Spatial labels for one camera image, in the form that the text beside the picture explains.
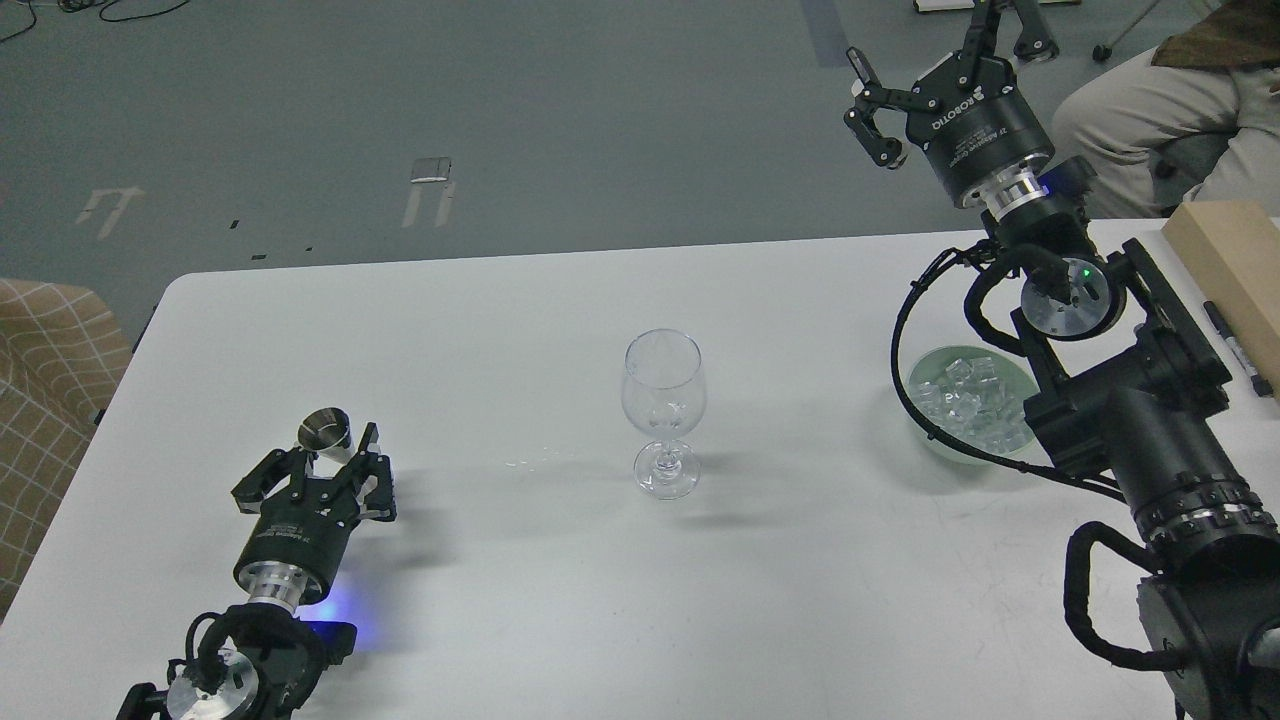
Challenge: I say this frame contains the wooden block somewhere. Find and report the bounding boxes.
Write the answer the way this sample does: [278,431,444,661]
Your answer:
[1164,200,1279,389]

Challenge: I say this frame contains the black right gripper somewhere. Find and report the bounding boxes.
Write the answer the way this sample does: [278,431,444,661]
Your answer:
[844,0,1061,209]

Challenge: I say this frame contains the grey floor plate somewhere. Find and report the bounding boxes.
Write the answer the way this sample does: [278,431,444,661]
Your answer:
[410,156,452,184]

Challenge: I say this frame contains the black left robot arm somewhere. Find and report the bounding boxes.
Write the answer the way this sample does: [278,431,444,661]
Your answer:
[116,407,397,719]

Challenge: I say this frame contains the seated person beige trousers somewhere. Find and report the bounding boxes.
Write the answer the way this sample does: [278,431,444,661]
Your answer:
[1051,1,1279,219]

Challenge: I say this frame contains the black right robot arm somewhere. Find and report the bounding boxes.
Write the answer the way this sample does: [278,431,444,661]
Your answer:
[844,1,1279,719]

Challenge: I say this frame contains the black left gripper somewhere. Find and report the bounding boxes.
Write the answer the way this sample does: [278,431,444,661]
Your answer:
[230,421,397,611]

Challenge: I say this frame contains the clear wine glass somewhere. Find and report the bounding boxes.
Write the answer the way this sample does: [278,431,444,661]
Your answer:
[620,328,707,501]

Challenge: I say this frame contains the green bowl of ice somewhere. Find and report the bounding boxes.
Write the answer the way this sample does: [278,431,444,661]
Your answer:
[904,345,1038,459]

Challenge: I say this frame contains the steel cocktail jigger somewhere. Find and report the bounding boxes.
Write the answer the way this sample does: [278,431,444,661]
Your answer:
[296,407,353,465]

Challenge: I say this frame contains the black marker pen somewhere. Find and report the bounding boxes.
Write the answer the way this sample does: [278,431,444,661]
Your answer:
[1202,300,1274,397]

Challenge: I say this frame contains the black floor cable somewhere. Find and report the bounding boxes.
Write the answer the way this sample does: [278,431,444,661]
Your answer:
[0,0,191,44]

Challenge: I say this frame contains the beige checked cloth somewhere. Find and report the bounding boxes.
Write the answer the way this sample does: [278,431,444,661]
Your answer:
[1,278,132,614]

